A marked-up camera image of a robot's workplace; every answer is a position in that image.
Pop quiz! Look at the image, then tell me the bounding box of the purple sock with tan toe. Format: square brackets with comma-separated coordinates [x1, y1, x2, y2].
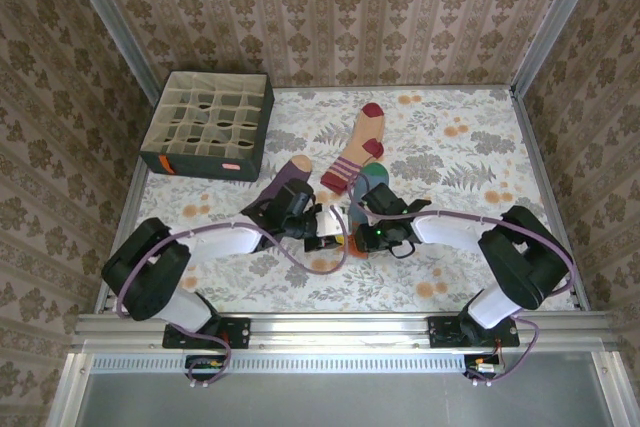
[272, 155, 312, 198]

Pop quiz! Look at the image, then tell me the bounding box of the teal sock with green toe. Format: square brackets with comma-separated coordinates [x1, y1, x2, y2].
[347, 162, 389, 261]

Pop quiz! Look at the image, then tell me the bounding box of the dark fabric sock organizer box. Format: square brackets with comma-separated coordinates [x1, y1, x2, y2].
[138, 70, 275, 183]

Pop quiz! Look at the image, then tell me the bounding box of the tan sock with maroon toe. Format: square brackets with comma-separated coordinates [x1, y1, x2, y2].
[319, 102, 387, 193]

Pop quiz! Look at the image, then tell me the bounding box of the floral tablecloth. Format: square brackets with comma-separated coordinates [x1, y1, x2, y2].
[113, 87, 576, 313]

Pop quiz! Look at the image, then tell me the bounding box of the grey metal panel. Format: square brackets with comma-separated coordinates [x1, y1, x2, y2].
[74, 371, 616, 427]

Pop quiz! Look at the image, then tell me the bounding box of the aluminium frame cross rail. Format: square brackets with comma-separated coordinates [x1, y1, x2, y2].
[74, 311, 614, 353]

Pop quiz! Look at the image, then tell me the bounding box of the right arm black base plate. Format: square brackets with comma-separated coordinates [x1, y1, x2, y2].
[428, 315, 520, 350]

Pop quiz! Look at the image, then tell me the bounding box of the slotted grey cable duct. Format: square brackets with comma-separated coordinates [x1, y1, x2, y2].
[89, 354, 501, 374]

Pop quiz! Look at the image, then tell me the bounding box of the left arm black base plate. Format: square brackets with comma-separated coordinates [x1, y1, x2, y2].
[163, 317, 252, 350]

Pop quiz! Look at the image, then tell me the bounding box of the aluminium frame post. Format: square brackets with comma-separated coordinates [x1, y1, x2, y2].
[508, 0, 609, 98]
[57, 0, 166, 103]

